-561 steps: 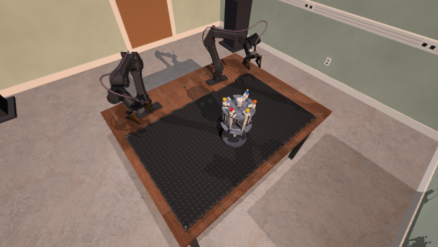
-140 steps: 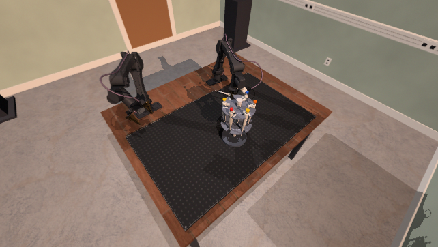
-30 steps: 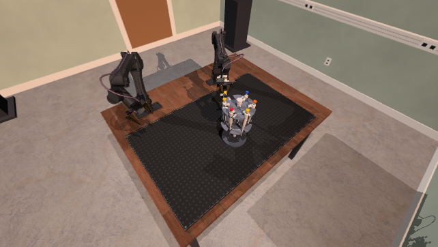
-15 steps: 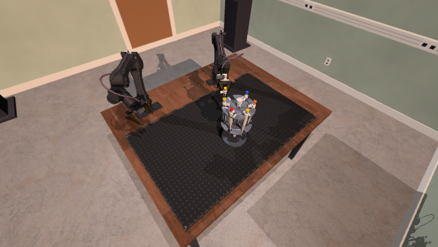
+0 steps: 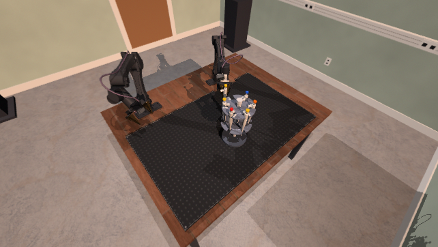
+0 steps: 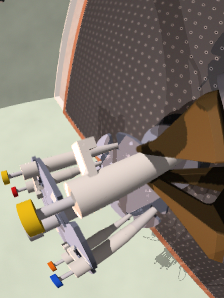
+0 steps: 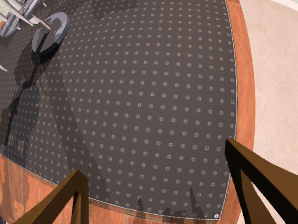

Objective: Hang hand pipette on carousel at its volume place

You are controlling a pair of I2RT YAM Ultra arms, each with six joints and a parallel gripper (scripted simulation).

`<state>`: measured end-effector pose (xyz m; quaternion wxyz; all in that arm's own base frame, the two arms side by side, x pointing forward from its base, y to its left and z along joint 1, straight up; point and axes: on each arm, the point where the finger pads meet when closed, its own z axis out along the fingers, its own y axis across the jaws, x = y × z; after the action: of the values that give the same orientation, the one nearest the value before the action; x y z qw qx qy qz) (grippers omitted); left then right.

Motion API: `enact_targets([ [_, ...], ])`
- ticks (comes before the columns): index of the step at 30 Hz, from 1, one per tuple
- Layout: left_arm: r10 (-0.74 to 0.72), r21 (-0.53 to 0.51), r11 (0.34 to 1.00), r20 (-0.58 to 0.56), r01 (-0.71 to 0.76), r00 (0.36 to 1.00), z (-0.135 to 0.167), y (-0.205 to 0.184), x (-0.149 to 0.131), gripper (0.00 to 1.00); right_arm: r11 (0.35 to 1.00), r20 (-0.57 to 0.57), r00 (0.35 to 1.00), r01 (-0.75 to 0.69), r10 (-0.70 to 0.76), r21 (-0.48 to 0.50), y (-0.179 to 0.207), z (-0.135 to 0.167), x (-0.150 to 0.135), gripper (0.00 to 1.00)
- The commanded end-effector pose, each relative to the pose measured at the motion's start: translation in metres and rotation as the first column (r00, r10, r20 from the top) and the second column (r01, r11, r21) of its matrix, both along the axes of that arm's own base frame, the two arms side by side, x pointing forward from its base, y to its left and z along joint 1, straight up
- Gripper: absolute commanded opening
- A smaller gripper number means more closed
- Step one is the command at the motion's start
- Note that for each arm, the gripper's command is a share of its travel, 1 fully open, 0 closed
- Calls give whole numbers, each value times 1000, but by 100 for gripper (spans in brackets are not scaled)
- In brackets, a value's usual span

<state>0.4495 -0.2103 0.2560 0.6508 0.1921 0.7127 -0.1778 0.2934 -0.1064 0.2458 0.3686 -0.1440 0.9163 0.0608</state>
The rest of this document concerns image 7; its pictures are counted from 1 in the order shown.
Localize white pipette with blue button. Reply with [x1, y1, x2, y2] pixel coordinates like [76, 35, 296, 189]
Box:
[0, 13, 8, 22]

